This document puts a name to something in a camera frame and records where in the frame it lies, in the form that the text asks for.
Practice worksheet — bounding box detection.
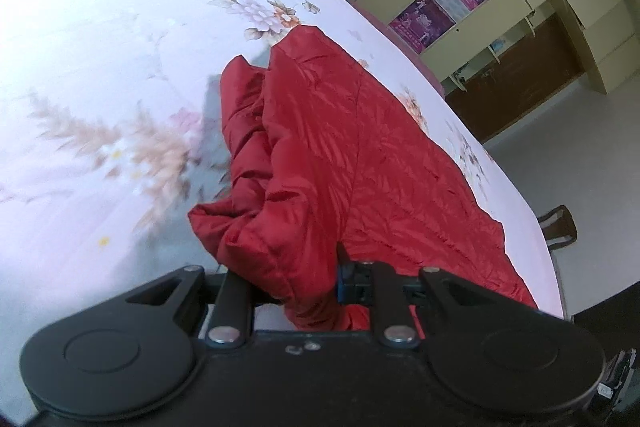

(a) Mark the red puffer jacket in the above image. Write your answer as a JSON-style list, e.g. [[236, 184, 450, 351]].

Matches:
[[189, 26, 534, 331]]

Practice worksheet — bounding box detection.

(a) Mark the brown chair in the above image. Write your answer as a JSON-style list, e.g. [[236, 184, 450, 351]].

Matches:
[[537, 205, 578, 251]]

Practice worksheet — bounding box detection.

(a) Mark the pink quilted bedspread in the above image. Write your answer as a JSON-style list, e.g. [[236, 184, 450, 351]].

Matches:
[[352, 2, 445, 98]]

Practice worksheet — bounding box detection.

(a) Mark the brown wooden door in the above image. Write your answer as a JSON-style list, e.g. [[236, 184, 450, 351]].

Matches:
[[446, 14, 585, 143]]

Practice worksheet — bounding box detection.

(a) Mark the white floral bed sheet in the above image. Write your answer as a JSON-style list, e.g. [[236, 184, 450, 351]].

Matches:
[[1, 0, 564, 425]]

